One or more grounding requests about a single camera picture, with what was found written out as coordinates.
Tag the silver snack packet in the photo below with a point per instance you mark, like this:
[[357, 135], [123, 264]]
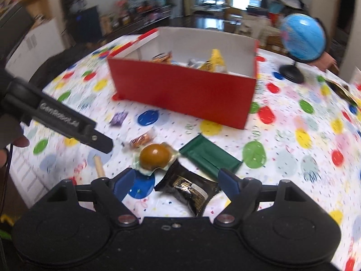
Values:
[[196, 63]]

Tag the blue desk globe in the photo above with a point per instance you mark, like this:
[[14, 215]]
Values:
[[303, 38]]

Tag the orange snack packet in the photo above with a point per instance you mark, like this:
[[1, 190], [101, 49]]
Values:
[[162, 58]]

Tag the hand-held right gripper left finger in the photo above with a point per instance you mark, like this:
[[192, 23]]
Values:
[[125, 181]]

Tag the orange brown candy packet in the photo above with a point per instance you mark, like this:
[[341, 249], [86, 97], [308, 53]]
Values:
[[141, 139]]

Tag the purple candy wrapper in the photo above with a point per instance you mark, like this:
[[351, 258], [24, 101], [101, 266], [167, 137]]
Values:
[[118, 118]]

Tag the dark green snack packet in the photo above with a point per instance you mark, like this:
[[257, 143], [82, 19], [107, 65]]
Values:
[[208, 153]]

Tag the polka dot tablecloth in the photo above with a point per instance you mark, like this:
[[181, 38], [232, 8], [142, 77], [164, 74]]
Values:
[[282, 135]]

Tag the dark wooden television cabinet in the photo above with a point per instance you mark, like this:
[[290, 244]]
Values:
[[138, 15]]

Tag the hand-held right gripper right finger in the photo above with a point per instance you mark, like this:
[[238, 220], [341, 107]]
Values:
[[228, 183]]

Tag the black snack packet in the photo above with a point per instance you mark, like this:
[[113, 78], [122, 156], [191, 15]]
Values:
[[186, 186]]

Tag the short wooden stick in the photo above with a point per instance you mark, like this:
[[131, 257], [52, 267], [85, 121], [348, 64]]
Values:
[[99, 166]]

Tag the red cardboard box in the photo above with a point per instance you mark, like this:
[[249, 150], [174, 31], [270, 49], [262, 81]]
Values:
[[183, 96]]

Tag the person's left hand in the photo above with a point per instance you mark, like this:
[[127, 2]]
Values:
[[21, 141]]

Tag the yellow snack packet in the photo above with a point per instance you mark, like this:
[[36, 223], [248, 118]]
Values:
[[215, 59]]

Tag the black jacket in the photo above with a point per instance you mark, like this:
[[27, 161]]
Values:
[[56, 70]]

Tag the white cabinet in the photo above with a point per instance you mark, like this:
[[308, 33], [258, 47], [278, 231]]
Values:
[[42, 42]]

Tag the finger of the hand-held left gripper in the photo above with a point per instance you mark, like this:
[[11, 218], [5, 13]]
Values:
[[103, 142]]

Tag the braised egg clear packet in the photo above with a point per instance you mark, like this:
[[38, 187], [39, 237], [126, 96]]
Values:
[[155, 155]]

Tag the green gold snack packet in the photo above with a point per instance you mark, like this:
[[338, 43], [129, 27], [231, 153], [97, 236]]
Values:
[[345, 91]]

